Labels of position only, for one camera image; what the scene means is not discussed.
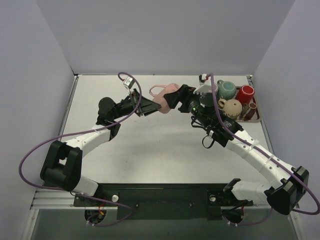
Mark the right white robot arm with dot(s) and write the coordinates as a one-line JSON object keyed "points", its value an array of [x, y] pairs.
{"points": [[285, 185]]}

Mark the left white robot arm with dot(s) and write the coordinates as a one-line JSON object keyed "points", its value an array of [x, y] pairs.
{"points": [[62, 167]]}

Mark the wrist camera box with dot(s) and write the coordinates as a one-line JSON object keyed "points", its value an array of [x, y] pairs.
{"points": [[128, 82], [205, 85]]}

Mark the brown striped small cup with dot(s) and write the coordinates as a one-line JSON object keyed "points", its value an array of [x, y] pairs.
{"points": [[248, 111]]}

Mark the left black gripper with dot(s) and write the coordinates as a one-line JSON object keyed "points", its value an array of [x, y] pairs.
{"points": [[136, 102]]}

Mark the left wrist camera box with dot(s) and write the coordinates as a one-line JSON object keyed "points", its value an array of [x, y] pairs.
{"points": [[128, 82]]}

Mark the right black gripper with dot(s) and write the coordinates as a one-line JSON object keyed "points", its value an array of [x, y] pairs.
{"points": [[186, 95]]}

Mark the red mug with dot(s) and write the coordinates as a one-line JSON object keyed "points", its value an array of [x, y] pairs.
{"points": [[245, 94]]}

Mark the beige round mug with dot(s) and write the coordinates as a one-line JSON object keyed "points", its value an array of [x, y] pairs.
{"points": [[232, 108]]}

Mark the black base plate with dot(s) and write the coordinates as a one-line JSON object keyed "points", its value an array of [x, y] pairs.
{"points": [[165, 201]]}

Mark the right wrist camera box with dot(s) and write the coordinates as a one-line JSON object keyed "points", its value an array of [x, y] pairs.
{"points": [[205, 85]]}

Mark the teal mug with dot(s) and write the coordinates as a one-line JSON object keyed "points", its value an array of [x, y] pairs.
{"points": [[226, 89]]}

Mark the metal tray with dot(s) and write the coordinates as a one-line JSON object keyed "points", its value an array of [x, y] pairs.
{"points": [[256, 117]]}

